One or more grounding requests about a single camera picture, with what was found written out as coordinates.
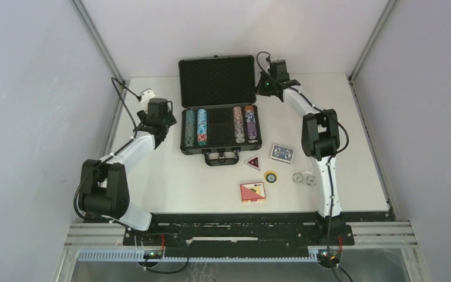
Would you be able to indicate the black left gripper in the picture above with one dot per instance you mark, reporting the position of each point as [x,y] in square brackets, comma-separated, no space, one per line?
[170,120]

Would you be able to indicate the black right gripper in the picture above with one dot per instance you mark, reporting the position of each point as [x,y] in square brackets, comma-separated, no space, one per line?
[262,89]

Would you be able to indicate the blue playing card deck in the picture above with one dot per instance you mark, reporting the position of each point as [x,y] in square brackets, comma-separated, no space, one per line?
[282,153]

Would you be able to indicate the red triangular dealer button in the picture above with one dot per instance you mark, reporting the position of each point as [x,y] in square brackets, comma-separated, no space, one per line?
[254,162]

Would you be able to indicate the yellow round blind button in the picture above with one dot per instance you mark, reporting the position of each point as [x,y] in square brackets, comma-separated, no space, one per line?
[270,176]

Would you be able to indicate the white poker chip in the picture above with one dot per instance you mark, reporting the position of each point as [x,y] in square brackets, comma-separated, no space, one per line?
[297,177]

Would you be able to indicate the clear round button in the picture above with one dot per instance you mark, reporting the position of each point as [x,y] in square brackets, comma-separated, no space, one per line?
[308,179]

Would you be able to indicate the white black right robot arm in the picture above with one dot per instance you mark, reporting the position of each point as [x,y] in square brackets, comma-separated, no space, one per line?
[323,137]

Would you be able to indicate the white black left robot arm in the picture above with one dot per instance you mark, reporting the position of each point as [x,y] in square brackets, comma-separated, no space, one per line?
[103,190]

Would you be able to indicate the green poker chip row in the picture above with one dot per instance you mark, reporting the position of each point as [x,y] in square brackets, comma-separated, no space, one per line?
[190,128]

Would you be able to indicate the blue purple poker chip row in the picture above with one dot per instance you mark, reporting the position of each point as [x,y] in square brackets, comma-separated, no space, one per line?
[251,122]

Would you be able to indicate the light blue red chip row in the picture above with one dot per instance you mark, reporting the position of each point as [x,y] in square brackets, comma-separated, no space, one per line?
[202,126]

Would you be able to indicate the black poker chip case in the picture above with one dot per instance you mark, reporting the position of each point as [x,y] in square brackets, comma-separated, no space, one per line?
[217,84]

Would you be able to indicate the red playing card deck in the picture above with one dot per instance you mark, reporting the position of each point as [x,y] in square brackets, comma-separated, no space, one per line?
[252,192]

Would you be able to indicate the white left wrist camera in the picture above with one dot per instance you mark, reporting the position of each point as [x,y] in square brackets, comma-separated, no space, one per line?
[146,95]

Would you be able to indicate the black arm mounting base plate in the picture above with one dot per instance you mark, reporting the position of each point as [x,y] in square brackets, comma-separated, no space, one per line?
[164,224]

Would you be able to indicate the aluminium frame rail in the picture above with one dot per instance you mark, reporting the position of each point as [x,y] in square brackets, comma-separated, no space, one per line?
[386,235]

